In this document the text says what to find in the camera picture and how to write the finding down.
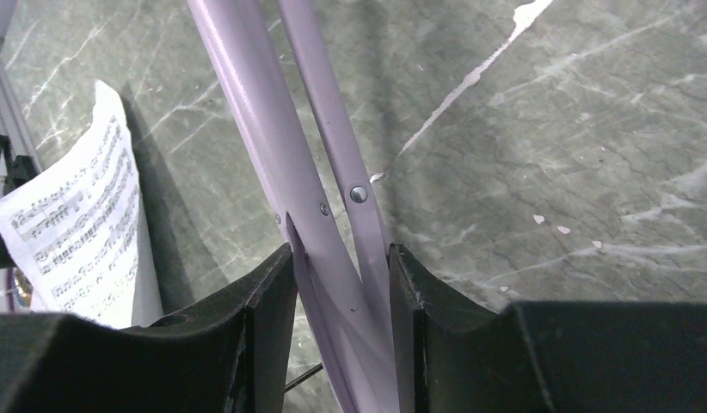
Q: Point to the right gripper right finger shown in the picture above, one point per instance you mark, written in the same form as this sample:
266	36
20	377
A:
453	355

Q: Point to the lilac perforated music stand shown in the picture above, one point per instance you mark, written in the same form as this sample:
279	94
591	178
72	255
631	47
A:
346	296

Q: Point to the black microphone shock mount stand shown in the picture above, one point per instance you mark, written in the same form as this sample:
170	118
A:
303	377

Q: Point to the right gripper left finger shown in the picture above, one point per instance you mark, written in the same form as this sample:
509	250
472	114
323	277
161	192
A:
225	353

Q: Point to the lower sheet music page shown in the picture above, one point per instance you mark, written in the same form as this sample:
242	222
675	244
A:
147	306

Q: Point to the top sheet music page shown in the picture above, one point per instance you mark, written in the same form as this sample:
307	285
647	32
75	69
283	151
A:
73	229

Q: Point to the sheet music page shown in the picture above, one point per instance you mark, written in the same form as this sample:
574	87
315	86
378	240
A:
147	306
73	229

